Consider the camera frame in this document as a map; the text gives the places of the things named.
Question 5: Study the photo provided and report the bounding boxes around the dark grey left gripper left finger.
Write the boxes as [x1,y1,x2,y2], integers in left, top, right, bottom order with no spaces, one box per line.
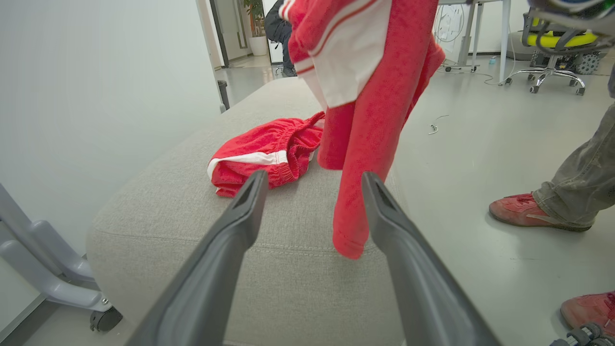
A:
[126,169,269,346]

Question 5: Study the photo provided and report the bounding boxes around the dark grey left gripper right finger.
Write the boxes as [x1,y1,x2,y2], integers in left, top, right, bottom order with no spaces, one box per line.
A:
[361,171,501,346]

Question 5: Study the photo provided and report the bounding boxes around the red shorts white stripe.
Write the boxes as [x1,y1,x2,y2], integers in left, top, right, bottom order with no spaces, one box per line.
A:
[208,111,326,198]

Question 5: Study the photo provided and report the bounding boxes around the red and white top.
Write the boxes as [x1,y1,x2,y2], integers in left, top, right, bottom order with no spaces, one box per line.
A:
[279,0,446,260]

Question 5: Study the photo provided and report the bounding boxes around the light grey fabric sofa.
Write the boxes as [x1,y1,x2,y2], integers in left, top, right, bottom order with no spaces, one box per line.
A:
[86,77,409,346]

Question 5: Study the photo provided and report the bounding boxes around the black caster wheel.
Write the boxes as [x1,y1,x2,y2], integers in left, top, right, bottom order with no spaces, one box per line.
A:
[90,307,123,332]

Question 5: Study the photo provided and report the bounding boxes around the red sneaker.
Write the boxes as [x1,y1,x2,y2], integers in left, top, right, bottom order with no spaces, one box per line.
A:
[489,193,592,233]
[560,291,615,337]

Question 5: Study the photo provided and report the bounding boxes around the grey ribbed robot part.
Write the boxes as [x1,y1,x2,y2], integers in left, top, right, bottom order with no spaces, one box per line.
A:
[550,323,615,346]

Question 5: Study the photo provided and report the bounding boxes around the khaki trouser leg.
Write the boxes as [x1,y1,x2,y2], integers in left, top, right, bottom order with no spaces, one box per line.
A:
[532,65,615,227]

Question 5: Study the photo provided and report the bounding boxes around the white partition panel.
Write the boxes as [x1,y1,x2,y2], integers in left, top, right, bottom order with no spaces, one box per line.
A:
[0,0,226,343]

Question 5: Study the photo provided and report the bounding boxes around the white plant pot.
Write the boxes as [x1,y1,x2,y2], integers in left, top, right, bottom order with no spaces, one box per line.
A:
[248,36,270,57]

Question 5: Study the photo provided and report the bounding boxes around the white desk legs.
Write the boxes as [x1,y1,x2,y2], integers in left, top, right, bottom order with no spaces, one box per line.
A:
[435,0,512,85]

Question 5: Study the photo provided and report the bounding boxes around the person in black clothes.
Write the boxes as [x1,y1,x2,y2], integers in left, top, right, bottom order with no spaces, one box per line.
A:
[264,0,296,77]

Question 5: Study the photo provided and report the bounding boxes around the green potted plant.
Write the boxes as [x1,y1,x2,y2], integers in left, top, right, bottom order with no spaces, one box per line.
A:
[243,0,266,38]

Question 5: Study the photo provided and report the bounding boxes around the office chair yellow-green seat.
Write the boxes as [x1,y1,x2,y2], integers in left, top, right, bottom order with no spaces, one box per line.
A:
[504,12,615,95]

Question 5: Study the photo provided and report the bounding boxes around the small white floor cable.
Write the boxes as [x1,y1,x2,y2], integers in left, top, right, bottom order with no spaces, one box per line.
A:
[429,114,450,135]

